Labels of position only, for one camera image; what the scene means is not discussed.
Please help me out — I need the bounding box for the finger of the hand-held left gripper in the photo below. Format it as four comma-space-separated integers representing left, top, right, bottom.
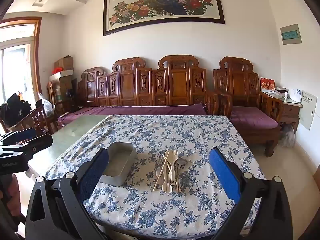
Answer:
0, 134, 54, 156
0, 127, 37, 146

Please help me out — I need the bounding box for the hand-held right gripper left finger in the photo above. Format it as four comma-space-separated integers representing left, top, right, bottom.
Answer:
25, 147, 110, 240

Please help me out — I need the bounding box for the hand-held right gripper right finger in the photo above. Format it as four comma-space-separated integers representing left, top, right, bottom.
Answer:
209, 147, 293, 240

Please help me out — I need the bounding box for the grey metal utensil box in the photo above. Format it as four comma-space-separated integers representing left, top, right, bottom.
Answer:
101, 142, 137, 186

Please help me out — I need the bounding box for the metal spoon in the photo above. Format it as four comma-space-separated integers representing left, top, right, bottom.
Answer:
176, 158, 188, 178

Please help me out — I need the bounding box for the beige plastic fork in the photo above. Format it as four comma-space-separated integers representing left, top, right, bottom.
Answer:
170, 149, 179, 185

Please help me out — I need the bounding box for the person's left hand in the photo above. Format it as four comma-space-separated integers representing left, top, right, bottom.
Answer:
5, 176, 21, 216

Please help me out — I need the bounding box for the carved wooden chair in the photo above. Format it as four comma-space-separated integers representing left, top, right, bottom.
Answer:
10, 102, 59, 137

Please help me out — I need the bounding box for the black clothes pile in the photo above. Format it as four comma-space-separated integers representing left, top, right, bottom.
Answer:
0, 92, 32, 128

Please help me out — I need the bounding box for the clear plastic bag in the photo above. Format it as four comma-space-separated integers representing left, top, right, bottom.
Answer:
37, 92, 53, 114

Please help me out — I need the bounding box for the black desk lamp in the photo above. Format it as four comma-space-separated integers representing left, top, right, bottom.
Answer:
65, 90, 78, 113

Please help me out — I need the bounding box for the blue floral tablecloth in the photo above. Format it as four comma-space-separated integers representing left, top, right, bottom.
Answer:
45, 115, 267, 240

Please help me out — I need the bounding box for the purple armchair cushion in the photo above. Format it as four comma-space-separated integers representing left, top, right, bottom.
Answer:
230, 106, 279, 130

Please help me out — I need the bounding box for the grey plastic bag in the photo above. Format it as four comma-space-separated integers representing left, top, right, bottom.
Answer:
279, 124, 296, 148

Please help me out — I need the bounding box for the purple sofa mat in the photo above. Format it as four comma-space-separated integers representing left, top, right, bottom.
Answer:
57, 104, 208, 125

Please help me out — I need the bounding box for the wooden side table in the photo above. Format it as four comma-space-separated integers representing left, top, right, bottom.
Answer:
261, 91, 303, 132

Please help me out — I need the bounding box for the carved wooden armchair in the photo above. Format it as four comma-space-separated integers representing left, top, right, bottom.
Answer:
213, 56, 284, 157

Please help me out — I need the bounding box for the tissue box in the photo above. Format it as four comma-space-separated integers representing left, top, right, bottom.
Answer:
274, 86, 289, 97

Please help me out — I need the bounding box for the long carved wooden sofa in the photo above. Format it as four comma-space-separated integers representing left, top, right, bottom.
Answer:
77, 54, 220, 117

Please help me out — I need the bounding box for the white tabletop device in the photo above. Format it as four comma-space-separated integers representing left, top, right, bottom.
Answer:
289, 88, 303, 103

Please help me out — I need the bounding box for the framed peacock flower painting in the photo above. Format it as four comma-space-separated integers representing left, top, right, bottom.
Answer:
103, 0, 225, 37

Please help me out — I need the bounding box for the wooden balcony door frame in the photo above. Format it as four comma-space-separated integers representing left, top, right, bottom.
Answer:
0, 17, 42, 130

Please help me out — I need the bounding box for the white wall panel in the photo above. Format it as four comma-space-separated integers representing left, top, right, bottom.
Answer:
299, 90, 318, 131

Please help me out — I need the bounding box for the green framed wall box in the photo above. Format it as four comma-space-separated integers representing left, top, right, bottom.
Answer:
280, 24, 302, 45

